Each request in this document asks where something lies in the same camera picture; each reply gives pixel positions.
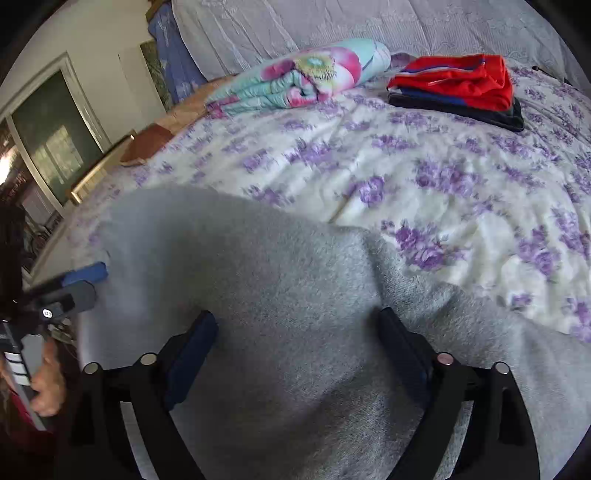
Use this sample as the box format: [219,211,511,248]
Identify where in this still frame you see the glass door frame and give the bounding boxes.
[1,53,112,217]

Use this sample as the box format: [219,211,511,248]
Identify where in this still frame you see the grey sweatpants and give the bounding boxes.
[78,186,590,479]

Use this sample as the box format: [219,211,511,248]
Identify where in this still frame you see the folded red shorts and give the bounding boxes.
[387,54,514,112]

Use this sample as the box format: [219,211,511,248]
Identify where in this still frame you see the folded dark clothes stack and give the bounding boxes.
[388,90,525,133]

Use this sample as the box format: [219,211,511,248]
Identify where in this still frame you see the brown quilted pillow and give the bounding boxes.
[120,75,233,167]

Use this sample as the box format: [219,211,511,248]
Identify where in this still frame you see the purple floral bedspread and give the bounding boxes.
[67,62,590,341]

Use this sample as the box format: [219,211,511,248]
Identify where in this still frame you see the person's left hand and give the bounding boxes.
[31,337,66,418]

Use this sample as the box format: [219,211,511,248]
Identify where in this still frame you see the red jacket sleeve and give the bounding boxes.
[1,390,50,453]

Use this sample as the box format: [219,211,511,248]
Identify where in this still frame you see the white lace covered bedding pile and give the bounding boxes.
[172,0,590,92]

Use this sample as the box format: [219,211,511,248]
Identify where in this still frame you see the folded floral teal blanket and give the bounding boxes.
[205,39,391,116]

